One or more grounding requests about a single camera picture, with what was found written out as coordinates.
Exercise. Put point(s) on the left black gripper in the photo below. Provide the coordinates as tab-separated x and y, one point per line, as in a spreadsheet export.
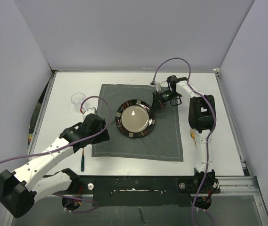
101	137

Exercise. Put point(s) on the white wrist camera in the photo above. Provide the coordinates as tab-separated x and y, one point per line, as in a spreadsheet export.
88	111
156	85

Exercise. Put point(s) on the aluminium frame rail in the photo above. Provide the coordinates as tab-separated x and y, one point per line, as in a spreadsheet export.
237	186

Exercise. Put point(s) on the grey cloth placemat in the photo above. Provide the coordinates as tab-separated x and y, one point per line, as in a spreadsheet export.
163	143

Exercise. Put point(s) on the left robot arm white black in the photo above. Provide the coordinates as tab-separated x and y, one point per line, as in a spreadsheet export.
26	185

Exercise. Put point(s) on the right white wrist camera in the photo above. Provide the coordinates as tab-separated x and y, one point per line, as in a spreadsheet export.
156	85

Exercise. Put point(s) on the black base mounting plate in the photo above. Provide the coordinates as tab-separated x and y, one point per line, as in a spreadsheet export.
139	191

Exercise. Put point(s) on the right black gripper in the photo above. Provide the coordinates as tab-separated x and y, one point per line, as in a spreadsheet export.
158	104

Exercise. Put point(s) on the clear drinking glass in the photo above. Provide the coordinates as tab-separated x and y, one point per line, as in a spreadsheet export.
77	99

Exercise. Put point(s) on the gold spoon green handle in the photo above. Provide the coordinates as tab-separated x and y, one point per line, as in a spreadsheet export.
82	166

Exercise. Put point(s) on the dark rimmed dinner plate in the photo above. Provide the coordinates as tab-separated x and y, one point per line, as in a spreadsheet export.
134	119

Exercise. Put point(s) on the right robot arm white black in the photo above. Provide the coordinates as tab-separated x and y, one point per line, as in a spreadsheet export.
201	117

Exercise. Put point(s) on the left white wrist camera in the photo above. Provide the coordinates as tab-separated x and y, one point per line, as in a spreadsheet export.
88	111

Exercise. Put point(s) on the gold fork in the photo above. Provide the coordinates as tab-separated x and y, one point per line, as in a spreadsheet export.
193	136

